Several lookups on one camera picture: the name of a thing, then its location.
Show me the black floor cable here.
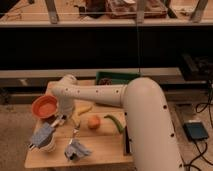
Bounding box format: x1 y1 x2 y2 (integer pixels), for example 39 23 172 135
179 99 213 171

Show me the green plastic tray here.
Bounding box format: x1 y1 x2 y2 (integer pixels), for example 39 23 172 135
95 71 139 85

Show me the red bowl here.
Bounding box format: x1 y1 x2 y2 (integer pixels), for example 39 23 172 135
31 95 57 119

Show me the yellow banana toy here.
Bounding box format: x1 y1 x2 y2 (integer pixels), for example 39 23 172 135
77 105 92 116

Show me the metal spoon yellow handle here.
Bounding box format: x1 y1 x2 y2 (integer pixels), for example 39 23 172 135
69 114 81 144

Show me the black scrub brush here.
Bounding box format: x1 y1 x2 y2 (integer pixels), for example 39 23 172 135
123 133 131 155

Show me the long white handled brush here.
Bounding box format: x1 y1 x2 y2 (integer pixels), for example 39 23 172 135
51 115 66 128

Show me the crumpled blue grey cloth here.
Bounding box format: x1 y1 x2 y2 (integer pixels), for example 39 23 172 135
64 139 91 161

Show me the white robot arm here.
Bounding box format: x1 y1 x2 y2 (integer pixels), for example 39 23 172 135
52 75 185 171

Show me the green pepper toy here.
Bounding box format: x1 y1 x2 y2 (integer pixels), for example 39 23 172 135
104 115 124 134

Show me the brown item in tray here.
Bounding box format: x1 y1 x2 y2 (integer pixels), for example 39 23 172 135
99 78 112 85

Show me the black foot pedal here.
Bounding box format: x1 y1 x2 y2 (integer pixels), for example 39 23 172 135
183 122 209 141

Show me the orange fruit toy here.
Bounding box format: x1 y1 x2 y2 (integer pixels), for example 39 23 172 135
87 115 101 129

